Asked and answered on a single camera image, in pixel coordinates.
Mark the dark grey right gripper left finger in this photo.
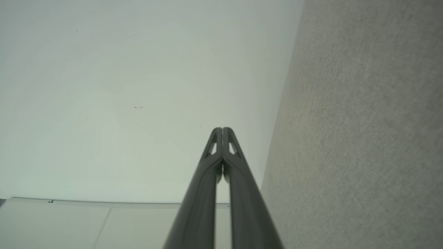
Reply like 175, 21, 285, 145
163, 127, 223, 249

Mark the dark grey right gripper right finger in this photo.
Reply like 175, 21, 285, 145
223, 127, 285, 249

